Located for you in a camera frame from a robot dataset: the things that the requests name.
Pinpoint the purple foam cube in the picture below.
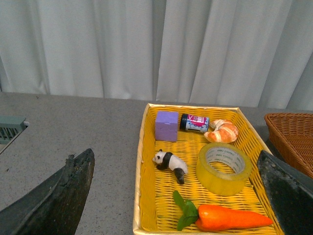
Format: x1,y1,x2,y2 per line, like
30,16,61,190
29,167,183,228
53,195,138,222
155,111,179,142

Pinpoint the toy croissant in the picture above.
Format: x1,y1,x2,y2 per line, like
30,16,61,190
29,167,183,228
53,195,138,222
204,119,239,143

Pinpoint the orange toy carrot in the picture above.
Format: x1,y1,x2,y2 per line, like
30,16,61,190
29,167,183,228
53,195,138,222
173,190,273,232

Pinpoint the brown wicker basket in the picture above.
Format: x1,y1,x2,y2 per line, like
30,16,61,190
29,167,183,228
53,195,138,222
264,113,313,177

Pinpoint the grey-green vented box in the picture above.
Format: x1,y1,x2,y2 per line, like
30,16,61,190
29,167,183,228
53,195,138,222
0,116,26,144

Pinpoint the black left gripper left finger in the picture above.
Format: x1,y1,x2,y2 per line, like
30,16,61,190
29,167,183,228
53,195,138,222
0,148,95,235

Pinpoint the toy panda figurine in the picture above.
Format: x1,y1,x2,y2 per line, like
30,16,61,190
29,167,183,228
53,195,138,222
152,149,188,185

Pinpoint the yellow packing tape roll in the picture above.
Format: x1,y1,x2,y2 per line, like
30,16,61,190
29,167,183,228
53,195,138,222
196,143,252,196

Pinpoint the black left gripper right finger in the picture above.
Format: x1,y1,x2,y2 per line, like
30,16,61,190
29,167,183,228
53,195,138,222
257,150,313,235

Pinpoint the small black-lidded jar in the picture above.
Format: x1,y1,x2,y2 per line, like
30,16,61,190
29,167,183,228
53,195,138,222
179,114,210,133

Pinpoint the white pleated curtain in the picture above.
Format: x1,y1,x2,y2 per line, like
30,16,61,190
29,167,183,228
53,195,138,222
0,0,313,110

